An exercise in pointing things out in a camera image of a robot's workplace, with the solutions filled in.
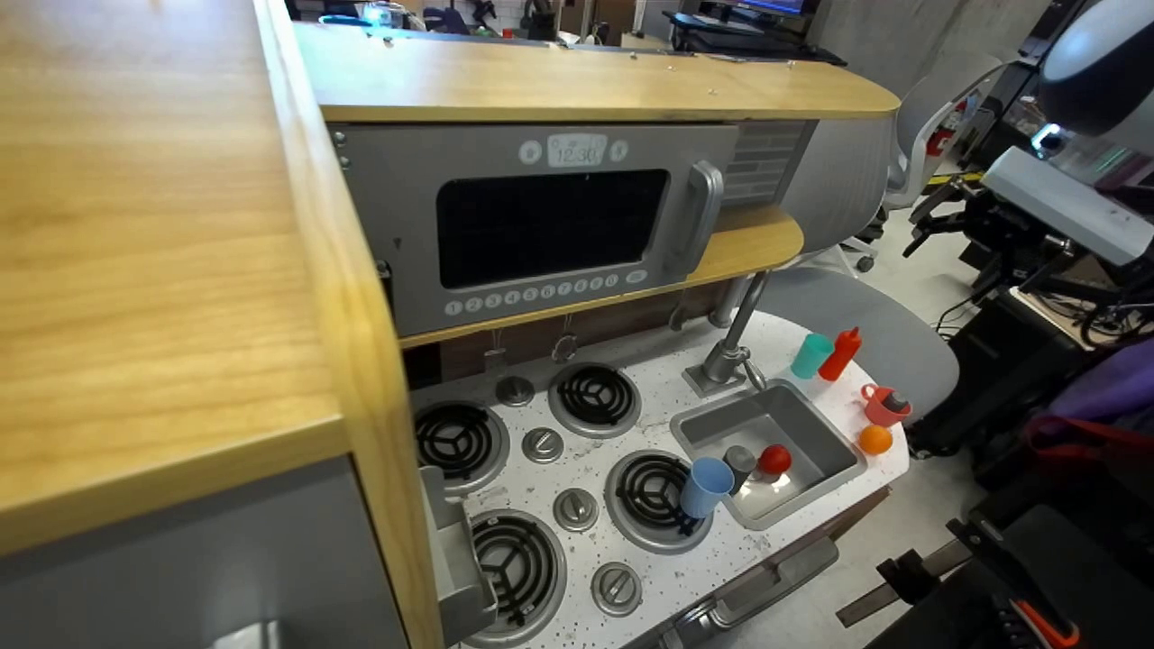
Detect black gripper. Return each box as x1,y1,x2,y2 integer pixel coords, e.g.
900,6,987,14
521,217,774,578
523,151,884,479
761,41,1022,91
904,175,1071,300

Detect red sauce bottle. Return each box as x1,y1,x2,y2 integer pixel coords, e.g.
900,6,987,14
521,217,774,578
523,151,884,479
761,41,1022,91
814,325,867,384

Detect grey ribbed-back office chair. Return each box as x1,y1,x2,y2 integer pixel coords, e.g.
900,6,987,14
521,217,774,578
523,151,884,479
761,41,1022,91
754,261,962,425

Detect teal plastic cup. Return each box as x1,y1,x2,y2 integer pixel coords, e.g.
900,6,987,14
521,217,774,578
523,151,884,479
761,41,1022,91
788,330,836,381

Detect red cup with grey insert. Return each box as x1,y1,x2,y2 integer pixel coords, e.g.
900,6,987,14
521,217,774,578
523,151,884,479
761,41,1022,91
857,381,914,434

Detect purple fabric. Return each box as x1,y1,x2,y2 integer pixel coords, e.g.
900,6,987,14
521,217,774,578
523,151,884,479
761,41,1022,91
1028,337,1154,459

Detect orange toy ball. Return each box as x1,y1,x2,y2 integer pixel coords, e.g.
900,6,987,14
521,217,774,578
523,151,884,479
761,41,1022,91
854,422,898,460

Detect grey toy faucet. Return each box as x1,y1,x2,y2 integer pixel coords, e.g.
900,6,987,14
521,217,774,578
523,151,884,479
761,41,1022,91
682,337,765,398

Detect small grey cup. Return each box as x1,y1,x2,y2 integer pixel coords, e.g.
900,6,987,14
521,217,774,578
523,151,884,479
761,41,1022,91
720,444,761,483

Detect black perforated tool board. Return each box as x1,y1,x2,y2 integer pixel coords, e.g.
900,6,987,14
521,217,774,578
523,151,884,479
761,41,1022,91
836,501,1154,649

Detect blue plastic cup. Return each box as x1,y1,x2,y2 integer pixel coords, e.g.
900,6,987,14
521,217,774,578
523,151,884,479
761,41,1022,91
678,454,741,524

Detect black coil toy burner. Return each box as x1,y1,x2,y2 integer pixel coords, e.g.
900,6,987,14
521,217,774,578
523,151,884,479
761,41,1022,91
602,446,715,557
461,505,571,640
549,359,646,438
411,398,512,489

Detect grey round stove knob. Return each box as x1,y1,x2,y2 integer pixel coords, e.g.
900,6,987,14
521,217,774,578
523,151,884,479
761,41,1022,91
589,557,646,619
494,370,539,408
521,425,566,468
549,483,602,537

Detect grey toy microwave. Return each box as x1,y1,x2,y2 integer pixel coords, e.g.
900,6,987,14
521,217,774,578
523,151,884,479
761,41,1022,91
333,122,744,342

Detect wooden toy kitchen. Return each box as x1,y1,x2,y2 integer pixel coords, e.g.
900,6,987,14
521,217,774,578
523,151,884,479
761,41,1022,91
0,0,965,649

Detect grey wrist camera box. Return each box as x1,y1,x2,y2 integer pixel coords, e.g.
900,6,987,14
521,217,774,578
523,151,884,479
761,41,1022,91
981,144,1154,270

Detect grey shelf support post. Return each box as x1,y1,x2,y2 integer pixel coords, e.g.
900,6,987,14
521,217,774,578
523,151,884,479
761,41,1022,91
720,270,774,356

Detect grey cabinet door handle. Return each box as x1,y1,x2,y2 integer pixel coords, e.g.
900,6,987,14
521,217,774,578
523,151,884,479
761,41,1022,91
702,529,848,630

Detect orange handled tool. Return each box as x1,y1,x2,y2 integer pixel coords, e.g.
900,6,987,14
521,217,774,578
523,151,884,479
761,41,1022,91
1015,596,1087,649

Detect metal wall bracket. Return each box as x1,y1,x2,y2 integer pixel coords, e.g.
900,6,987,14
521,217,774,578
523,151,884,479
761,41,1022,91
417,464,499,645

